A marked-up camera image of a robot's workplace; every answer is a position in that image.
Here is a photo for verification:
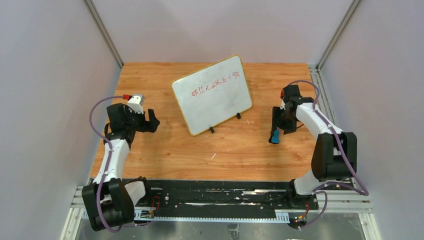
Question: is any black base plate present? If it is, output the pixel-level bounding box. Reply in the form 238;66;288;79
135;179;319;222

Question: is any aluminium front rail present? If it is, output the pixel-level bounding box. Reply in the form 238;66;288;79
71;185;374;224

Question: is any left aluminium corner post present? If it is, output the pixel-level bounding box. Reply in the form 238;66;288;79
82;0;124;70

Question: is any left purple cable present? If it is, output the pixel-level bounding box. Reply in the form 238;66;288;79
89;95;153;233

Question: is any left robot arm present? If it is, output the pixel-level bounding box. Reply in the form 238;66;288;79
82;103;160;233

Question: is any aluminium corner post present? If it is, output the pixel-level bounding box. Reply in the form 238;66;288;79
316;0;362;72
82;0;124;70

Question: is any right aluminium corner post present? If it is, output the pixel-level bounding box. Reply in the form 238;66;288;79
316;0;362;72

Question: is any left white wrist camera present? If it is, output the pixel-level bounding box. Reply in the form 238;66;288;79
127;94;145;115

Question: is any yellow framed whiteboard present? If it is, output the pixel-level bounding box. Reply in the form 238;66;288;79
171;55;253;136

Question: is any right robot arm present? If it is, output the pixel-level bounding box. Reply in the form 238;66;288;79
268;83;357;196

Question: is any blue whiteboard eraser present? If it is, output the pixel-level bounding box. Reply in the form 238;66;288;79
268;128;280;145

